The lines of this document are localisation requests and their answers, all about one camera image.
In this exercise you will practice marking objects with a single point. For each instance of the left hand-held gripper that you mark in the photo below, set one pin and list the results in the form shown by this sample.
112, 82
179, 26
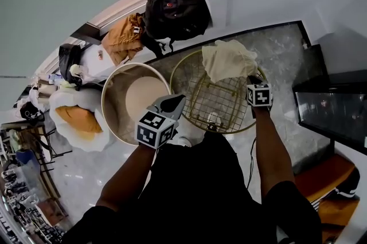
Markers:
152, 129

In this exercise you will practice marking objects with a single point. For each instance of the orange cushion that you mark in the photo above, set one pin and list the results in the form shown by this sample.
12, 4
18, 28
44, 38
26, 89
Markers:
78, 119

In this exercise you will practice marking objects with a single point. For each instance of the black metal chair white seat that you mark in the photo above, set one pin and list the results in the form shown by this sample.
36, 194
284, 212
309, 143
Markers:
50, 142

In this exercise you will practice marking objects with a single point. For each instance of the blue chair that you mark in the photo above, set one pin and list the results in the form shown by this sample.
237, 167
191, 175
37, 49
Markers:
27, 158

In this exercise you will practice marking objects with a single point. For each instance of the white beanbag chair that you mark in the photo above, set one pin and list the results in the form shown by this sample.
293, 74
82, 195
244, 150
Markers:
86, 96

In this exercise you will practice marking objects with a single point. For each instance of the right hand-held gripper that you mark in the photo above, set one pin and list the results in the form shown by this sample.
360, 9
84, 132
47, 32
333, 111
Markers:
259, 95

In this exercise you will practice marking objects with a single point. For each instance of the black backpack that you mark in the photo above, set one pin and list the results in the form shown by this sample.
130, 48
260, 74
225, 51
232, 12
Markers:
175, 10

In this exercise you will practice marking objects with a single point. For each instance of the white plastic cup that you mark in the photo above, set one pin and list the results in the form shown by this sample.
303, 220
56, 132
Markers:
76, 70

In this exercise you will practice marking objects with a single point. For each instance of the yellow cushion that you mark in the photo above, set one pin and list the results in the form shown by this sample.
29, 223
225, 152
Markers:
89, 136

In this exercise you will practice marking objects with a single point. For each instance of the person's black shirt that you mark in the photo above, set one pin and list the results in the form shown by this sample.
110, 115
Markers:
195, 194

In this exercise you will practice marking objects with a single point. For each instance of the person's right forearm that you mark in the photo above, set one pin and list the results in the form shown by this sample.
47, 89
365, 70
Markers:
272, 156

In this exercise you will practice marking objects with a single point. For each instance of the cream clothes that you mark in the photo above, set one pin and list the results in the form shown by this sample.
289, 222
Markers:
226, 60

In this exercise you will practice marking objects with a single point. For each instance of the dark brown handbag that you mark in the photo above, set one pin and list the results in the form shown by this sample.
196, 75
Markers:
68, 60

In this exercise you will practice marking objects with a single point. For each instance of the person's left forearm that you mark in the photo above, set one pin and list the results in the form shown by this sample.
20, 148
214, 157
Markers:
126, 179

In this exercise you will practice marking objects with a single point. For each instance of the round beige laundry basket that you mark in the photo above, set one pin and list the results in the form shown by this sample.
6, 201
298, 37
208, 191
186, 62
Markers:
140, 96

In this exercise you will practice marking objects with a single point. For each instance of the black white striped blanket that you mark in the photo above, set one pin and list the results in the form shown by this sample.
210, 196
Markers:
347, 188

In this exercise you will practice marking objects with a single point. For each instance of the small black bag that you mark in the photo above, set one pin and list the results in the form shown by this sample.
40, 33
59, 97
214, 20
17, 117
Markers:
30, 112

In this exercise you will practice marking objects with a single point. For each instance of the white plastic bags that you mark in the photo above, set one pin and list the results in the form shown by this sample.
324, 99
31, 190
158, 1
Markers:
37, 96

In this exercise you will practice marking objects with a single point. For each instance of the person's white shoe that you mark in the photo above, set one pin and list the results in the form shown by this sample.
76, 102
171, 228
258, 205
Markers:
185, 141

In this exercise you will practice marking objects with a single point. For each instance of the brown jacket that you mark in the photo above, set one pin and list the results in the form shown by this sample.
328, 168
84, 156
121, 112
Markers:
123, 36

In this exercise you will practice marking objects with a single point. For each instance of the orange armchair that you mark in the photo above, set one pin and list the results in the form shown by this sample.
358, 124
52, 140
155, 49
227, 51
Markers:
327, 177

